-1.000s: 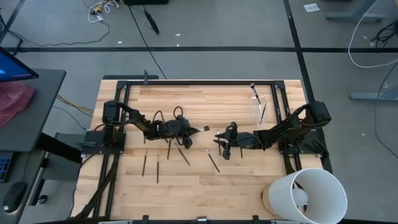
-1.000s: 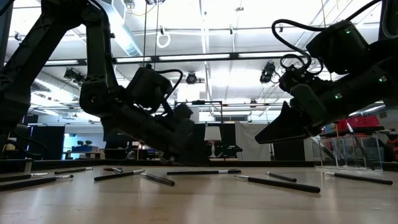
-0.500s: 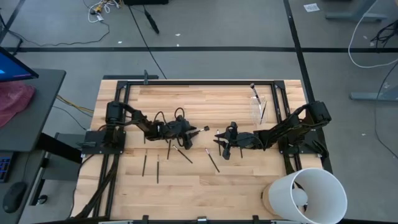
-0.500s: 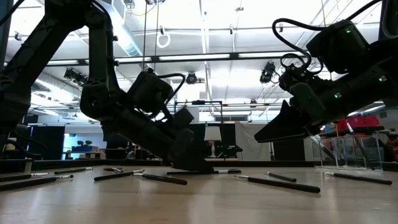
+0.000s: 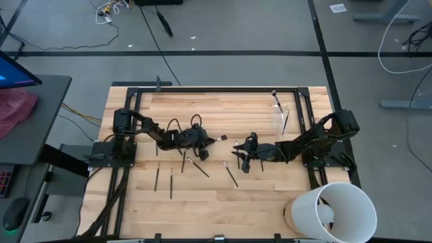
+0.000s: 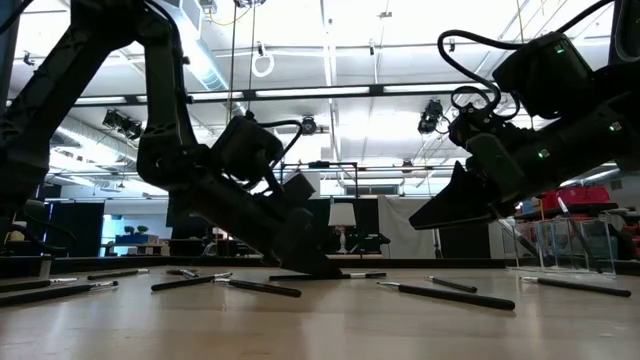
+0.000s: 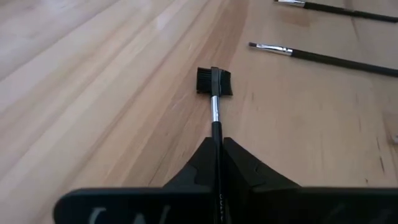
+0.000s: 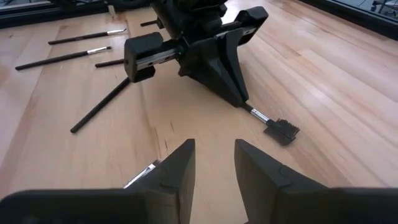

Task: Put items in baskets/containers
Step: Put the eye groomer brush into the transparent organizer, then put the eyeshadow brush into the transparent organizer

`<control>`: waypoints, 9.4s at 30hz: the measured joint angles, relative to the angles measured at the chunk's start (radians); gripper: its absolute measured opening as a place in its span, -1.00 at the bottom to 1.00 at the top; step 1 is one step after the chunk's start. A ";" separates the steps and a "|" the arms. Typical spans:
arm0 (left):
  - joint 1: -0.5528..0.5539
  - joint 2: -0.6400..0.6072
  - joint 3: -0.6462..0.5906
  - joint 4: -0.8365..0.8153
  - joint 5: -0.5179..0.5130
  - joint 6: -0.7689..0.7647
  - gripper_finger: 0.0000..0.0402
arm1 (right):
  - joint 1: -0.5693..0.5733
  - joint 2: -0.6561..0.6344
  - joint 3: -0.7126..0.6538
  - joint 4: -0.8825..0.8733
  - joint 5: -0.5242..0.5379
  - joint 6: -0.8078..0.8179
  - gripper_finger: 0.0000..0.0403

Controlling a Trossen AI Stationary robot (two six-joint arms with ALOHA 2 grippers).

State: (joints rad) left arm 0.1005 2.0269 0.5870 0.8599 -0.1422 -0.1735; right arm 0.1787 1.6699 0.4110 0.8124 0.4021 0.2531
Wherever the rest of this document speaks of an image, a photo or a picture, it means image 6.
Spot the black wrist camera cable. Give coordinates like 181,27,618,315
257,118,305,169
437,28,524,122

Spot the black overhead light bar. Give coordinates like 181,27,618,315
4,82,506,109

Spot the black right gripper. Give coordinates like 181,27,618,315
409,132,566,231

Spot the white coiled cable ring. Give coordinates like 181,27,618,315
251,52,276,79

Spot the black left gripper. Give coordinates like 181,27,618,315
174,177,344,278

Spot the blue storage box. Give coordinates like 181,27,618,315
114,233,160,246

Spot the black fluffy-head makeup brush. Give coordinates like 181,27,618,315
87,268,151,281

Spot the black frame stand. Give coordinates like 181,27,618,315
278,160,361,259

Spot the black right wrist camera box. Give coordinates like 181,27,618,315
448,101,507,147

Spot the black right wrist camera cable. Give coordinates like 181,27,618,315
437,28,524,122

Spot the black ceiling-mounted camera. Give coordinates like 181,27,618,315
418,98,451,135
102,108,144,141

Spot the silver ventilation duct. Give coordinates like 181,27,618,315
169,0,246,116

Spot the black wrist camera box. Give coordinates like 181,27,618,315
448,101,507,147
282,171,317,205

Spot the clear acrylic organizer box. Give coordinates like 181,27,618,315
501,215,617,277

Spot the red storage bins shelf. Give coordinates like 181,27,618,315
542,185,612,211

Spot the white curtain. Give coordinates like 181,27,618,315
377,194,437,260

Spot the black partition panel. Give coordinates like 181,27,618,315
438,227,492,260

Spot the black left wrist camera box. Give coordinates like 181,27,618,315
282,171,317,205

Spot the black left wrist camera cable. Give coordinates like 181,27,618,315
257,118,305,169

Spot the small white shade table lamp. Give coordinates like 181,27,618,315
328,202,358,255

